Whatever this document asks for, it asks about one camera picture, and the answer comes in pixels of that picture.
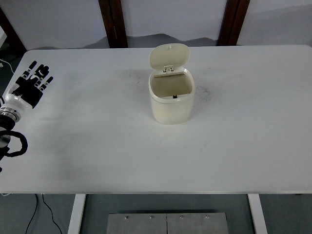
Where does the thin white cable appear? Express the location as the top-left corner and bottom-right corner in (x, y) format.
(0, 58), (14, 74)

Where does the white box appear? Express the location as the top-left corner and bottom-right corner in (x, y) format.
(0, 24), (8, 48)

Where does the thin black floor cable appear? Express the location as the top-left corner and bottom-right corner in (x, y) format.
(25, 194), (39, 234)
(41, 194), (61, 234)

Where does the grey metal plate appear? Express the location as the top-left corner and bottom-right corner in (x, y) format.
(106, 213), (168, 234)
(166, 213), (229, 234)

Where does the white table leg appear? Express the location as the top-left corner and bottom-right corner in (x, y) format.
(248, 194), (268, 234)
(67, 194), (86, 234)

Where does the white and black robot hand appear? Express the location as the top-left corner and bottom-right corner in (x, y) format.
(4, 60), (54, 113)

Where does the cream plastic trash bin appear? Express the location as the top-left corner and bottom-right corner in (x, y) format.
(148, 43), (195, 125)

